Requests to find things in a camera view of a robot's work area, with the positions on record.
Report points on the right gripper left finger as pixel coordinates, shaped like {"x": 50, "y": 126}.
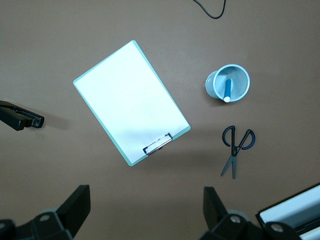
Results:
{"x": 72, "y": 210}

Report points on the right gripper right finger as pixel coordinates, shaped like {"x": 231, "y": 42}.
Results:
{"x": 215, "y": 210}

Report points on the blue marker white cap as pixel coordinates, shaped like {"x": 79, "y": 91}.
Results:
{"x": 227, "y": 90}

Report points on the black letter tray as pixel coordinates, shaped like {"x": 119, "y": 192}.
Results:
{"x": 260, "y": 216}

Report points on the black blue scissors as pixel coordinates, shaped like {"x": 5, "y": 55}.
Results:
{"x": 234, "y": 151}

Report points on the mint green clipboard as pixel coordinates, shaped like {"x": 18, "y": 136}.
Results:
{"x": 180, "y": 133}

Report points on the black stapler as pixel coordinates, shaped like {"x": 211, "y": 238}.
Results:
{"x": 15, "y": 120}

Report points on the white paper sheet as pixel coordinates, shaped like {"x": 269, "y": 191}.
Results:
{"x": 125, "y": 100}

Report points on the light blue mesh cup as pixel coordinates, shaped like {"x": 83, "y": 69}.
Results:
{"x": 240, "y": 80}

